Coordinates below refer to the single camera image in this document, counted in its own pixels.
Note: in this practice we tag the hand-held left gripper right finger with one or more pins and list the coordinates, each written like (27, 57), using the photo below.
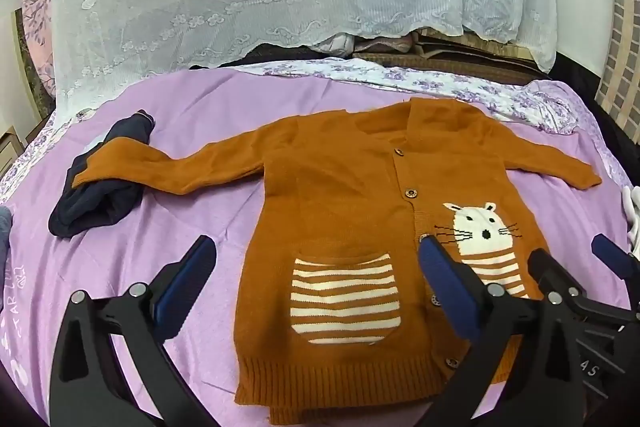
(445, 287)

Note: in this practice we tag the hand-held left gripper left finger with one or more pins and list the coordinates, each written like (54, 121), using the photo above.
(182, 287)

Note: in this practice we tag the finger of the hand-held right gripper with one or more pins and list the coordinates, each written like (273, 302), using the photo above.
(552, 269)
(610, 257)

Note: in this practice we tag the orange knit cardigan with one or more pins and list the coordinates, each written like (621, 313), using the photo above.
(340, 187)

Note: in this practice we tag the white folded garment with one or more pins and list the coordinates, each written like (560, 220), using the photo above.
(632, 217)

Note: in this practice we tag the dark navy garment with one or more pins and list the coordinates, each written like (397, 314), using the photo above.
(95, 207)

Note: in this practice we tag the dark cloth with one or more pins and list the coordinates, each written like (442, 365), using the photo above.
(575, 74)

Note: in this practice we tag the grey cloth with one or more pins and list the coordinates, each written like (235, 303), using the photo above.
(3, 232)

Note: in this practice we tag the beige grey checked curtain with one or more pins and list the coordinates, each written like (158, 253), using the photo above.
(622, 57)

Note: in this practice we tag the wooden cabinet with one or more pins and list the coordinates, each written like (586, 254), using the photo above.
(6, 149)

